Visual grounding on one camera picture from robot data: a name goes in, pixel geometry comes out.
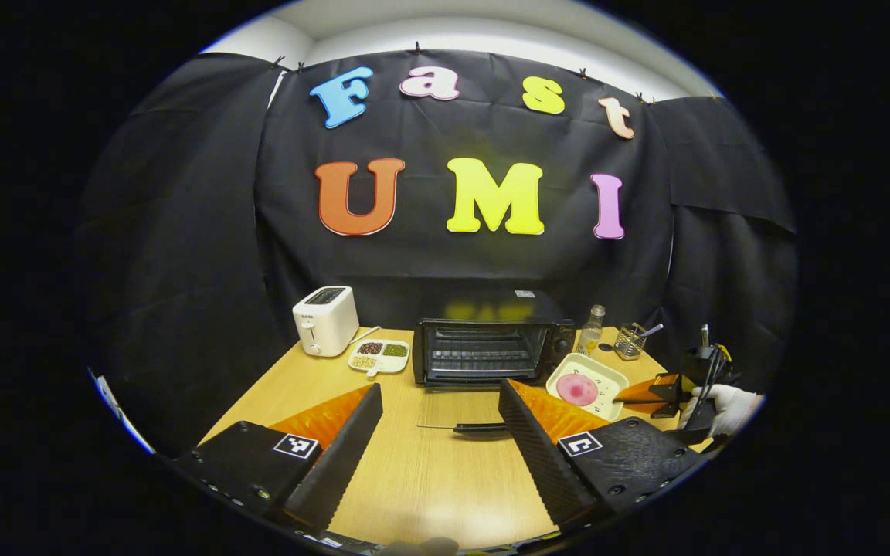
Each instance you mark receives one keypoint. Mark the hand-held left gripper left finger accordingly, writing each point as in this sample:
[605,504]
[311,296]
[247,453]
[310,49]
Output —
[341,455]

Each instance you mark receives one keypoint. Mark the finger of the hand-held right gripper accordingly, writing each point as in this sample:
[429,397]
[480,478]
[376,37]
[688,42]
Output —
[665,409]
[665,386]

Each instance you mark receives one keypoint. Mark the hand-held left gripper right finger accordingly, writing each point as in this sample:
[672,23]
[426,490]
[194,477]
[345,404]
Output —
[538,455]

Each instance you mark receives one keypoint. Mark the white rectangular plate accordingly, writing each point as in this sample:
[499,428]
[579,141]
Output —
[607,378]

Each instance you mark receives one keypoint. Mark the pink round food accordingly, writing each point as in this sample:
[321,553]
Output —
[577,390]

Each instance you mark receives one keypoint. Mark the black electric oven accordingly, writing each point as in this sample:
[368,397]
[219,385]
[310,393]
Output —
[491,305]

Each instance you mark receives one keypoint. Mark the striped straw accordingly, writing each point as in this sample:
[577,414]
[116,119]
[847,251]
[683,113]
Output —
[652,330]

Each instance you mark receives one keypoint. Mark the clear glass bottle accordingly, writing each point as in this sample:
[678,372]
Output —
[590,336]

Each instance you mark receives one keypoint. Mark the white divided plate with beans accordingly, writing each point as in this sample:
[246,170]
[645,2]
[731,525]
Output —
[379,357]

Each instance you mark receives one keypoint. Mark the white toaster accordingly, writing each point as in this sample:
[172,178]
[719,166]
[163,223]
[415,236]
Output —
[325,324]

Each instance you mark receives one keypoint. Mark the black backdrop cloth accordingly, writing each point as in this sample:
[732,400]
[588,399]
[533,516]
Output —
[429,262]

